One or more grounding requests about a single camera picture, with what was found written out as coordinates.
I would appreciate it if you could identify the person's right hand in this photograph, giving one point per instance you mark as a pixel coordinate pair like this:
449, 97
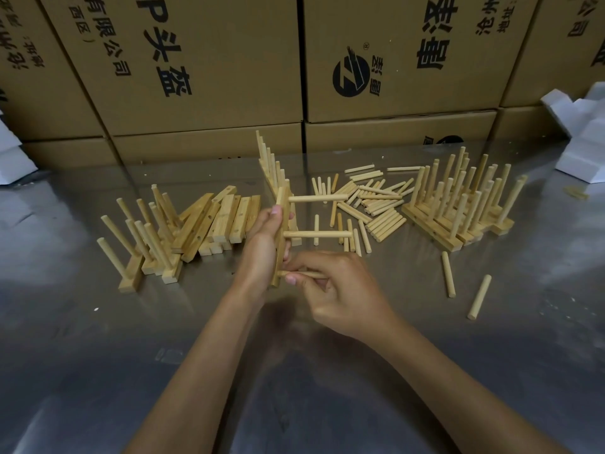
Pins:
350, 297

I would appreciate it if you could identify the person's right forearm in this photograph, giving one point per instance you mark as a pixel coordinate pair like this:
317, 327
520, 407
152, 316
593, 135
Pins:
449, 397

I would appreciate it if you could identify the stack of brown cardboard boxes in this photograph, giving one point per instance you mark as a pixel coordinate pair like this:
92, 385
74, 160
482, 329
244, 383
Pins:
227, 66

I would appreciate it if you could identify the stack of white foam blocks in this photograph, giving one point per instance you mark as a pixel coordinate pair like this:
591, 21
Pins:
12, 160
583, 151

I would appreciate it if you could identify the clear tape patch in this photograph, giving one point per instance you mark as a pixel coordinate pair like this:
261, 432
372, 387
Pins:
170, 355

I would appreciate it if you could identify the person's left forearm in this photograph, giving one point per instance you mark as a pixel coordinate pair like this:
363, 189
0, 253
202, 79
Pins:
189, 382

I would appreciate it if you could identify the pile of drilled wooden bars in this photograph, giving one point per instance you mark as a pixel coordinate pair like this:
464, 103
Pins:
217, 217

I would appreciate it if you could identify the person's left hand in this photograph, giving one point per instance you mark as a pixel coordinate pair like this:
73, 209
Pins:
257, 260

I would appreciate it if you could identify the shiny metal table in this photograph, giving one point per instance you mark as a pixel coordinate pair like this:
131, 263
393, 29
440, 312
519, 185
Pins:
71, 349

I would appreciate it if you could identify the pile of wooden dowels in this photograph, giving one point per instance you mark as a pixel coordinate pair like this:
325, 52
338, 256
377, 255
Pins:
373, 203

